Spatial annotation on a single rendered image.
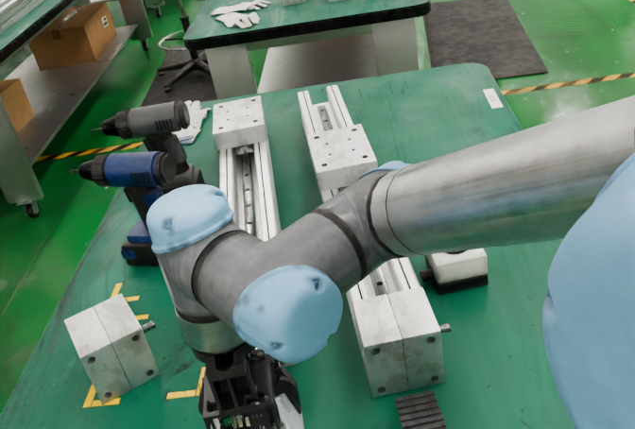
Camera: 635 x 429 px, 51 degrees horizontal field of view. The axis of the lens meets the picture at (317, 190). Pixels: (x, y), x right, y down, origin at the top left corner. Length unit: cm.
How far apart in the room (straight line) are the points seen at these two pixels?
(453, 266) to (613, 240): 85
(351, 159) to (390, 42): 141
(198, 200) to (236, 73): 206
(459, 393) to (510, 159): 54
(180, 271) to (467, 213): 25
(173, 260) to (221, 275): 6
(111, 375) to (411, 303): 44
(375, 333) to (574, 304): 67
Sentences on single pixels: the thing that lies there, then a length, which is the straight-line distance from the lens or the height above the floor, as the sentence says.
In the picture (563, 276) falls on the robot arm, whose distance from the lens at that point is 21.
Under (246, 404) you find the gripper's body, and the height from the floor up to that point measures 98.
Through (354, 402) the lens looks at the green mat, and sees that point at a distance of 93.
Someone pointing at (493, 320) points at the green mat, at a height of 78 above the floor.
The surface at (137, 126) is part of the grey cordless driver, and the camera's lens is 136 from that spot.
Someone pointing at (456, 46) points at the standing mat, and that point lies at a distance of 421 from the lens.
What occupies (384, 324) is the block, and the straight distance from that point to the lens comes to 88.
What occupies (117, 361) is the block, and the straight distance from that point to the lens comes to 101.
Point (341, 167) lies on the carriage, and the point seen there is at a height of 90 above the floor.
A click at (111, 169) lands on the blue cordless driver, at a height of 98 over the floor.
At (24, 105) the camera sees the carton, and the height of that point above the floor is 31.
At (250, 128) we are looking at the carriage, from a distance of 140.
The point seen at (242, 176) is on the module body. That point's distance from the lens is 136.
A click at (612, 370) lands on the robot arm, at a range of 22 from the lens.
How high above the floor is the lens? 148
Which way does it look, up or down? 31 degrees down
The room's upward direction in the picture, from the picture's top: 11 degrees counter-clockwise
